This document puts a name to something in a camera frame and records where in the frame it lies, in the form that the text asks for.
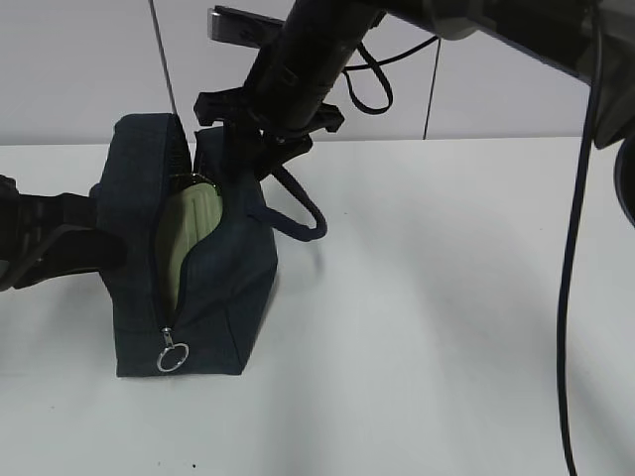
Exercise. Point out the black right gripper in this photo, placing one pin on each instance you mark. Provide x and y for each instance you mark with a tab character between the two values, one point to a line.
252	143

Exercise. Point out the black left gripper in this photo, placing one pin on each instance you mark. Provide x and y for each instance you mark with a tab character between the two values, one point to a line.
55	232

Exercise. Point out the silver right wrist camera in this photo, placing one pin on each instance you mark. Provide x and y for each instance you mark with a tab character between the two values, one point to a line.
241	28

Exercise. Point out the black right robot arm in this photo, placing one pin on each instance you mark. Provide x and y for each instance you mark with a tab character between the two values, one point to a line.
300	58

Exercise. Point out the metal zipper pull with ring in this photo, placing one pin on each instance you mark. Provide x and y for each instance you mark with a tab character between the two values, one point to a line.
173	355

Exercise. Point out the dark blue fabric bag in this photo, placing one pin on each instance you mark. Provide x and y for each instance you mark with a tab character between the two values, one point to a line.
226	279

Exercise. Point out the green ribbed pouch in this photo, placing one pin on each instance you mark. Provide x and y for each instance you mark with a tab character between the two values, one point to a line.
191	212

